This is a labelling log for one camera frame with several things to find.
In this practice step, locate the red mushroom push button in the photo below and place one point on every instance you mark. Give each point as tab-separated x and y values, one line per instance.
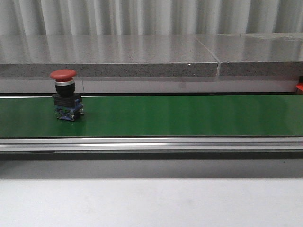
67	103

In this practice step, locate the grey stone slab left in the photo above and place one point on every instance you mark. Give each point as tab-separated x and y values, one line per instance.
106	56

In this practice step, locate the grey stone slab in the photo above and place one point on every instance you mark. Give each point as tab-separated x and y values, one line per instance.
106	56
274	56

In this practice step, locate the green conveyor belt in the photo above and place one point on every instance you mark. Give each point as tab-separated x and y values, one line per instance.
127	116

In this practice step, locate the grey stone slab right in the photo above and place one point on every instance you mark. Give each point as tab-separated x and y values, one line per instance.
274	56

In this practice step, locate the red plastic tray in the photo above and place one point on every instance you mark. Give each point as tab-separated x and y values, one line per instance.
299	89

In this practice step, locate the white pleated curtain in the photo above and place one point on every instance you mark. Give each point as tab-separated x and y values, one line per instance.
149	17

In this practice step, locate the aluminium conveyor side rail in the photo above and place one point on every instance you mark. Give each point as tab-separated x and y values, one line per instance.
151	145

